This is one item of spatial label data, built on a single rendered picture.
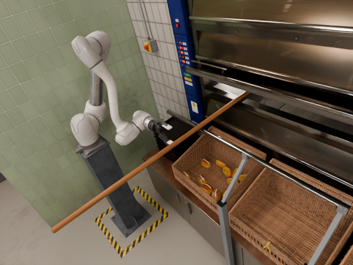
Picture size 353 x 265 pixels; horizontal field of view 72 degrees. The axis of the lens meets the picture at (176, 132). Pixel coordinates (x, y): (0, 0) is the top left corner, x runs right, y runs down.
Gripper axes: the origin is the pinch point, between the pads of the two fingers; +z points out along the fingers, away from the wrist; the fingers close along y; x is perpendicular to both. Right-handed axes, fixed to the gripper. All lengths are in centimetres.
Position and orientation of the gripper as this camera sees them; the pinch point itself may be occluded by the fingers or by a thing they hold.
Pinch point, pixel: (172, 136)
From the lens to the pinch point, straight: 149.9
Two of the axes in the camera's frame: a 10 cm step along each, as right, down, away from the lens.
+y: 2.0, 7.8, 5.9
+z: 6.2, 3.7, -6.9
